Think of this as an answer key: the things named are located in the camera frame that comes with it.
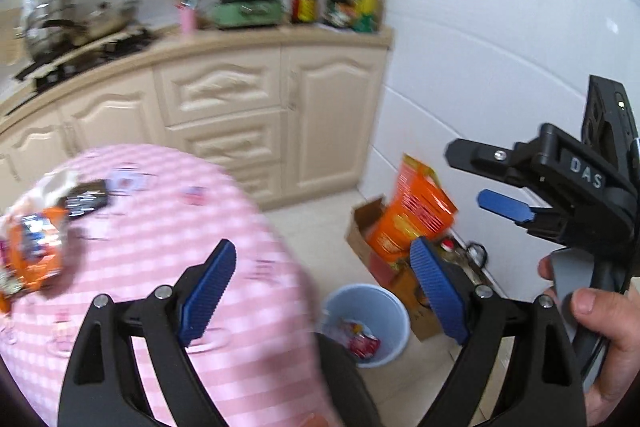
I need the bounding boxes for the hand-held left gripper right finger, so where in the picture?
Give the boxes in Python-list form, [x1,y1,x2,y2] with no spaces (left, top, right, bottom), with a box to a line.
[409,237,588,427]

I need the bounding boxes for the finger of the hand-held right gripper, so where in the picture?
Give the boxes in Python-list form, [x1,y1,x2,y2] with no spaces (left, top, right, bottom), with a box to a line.
[445,138,523,182]
[477,188,566,235]

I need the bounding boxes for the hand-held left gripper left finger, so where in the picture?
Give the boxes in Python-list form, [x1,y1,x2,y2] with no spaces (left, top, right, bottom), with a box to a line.
[57,239,238,427]

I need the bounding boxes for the light blue trash bin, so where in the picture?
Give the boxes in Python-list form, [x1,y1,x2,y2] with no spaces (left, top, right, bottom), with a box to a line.
[320,284,412,368]

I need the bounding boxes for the person's right hand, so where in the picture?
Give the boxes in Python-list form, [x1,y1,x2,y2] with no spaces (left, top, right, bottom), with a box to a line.
[537,254,640,415]

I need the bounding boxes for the large orange printed bag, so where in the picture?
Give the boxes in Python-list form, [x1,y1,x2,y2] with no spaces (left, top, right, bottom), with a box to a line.
[367,153,458,273]

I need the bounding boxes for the red crumpled wrapper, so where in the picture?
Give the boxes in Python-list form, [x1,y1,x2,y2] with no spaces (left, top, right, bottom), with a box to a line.
[342,319,382,360]

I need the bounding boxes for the pink checked tablecloth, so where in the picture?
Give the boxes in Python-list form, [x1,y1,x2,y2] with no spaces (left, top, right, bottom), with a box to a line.
[0,144,331,427]

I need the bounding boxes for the brown cardboard box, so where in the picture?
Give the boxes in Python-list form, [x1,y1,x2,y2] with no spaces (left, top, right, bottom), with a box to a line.
[345,194,481,343]

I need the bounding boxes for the black foil wrapper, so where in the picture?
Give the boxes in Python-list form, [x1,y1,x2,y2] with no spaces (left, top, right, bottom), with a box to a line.
[65,179,112,220]

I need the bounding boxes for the orange snack wrapper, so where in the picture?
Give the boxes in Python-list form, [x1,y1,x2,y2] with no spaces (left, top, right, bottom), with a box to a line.
[5,207,71,293]

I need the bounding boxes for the yellow oil bottle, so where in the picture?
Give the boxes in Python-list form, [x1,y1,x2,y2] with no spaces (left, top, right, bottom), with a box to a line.
[352,0,385,32]

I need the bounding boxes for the white crumpled plastic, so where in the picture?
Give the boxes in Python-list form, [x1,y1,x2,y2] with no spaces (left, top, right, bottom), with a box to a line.
[30,169,78,212]

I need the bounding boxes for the cream kitchen base cabinets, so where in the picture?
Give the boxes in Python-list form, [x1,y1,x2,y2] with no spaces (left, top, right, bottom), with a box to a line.
[0,24,396,210]

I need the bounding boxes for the black gas stove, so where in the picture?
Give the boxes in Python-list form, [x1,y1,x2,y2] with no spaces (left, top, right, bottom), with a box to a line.
[14,27,161,88]

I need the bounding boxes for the green electric grill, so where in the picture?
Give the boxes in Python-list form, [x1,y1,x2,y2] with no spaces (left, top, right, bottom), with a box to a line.
[207,0,286,30]

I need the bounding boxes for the steel wok with lid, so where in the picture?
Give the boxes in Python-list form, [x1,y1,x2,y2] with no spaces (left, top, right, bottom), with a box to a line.
[82,0,143,38]

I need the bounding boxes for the tall steel stockpot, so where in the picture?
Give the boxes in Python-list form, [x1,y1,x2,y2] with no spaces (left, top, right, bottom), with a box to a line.
[20,0,81,58]

